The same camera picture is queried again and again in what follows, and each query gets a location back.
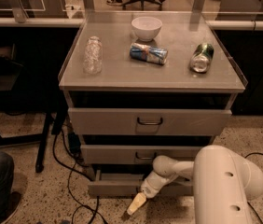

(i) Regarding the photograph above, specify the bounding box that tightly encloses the grey drawer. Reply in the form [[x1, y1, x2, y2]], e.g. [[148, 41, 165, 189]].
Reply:
[[68, 108, 231, 136], [88, 170, 193, 197], [81, 145, 201, 165]]

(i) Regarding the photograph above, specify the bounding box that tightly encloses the blue crushed can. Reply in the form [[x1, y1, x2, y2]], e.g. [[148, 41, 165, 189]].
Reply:
[[130, 43, 168, 65]]

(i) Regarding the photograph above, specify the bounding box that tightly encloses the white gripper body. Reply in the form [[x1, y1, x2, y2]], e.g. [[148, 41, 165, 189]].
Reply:
[[140, 171, 177, 199]]

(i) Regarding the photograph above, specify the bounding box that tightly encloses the clear plastic bottle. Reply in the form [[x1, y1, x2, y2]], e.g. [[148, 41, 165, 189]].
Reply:
[[83, 36, 103, 75]]

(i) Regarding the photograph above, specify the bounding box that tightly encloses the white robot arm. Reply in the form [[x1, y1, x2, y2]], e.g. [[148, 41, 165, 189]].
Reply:
[[127, 145, 263, 224]]

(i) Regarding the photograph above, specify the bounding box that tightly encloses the black floor cable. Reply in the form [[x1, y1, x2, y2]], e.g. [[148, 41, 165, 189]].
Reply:
[[244, 152, 263, 224], [52, 121, 109, 224]]

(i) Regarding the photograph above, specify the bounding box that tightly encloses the brown shoe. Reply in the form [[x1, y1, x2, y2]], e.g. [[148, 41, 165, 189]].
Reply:
[[0, 191, 21, 224]]

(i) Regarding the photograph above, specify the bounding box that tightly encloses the black power adapter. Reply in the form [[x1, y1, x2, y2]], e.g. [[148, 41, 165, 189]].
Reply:
[[68, 133, 80, 155]]

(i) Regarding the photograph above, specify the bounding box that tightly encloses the green soda can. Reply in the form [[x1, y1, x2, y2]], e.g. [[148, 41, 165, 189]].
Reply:
[[189, 43, 215, 74]]

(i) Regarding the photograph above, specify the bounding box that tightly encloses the white bowl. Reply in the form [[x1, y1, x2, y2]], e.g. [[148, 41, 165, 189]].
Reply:
[[131, 17, 162, 41]]

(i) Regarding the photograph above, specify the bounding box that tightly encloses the black floor cable right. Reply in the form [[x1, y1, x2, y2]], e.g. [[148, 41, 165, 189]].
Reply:
[[244, 152, 263, 224]]

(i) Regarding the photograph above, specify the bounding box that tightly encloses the black floor cable left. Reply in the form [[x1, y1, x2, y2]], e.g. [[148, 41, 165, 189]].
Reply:
[[52, 121, 109, 224]]

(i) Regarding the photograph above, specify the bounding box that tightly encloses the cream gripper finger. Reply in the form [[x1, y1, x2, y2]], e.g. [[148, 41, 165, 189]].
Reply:
[[127, 192, 146, 216]]

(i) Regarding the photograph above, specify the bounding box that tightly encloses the black table frame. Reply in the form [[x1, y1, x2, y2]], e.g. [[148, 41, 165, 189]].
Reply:
[[0, 44, 69, 174]]

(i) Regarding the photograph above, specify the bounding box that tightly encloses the grey drawer cabinet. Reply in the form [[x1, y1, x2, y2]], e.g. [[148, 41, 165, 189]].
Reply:
[[58, 10, 249, 199]]

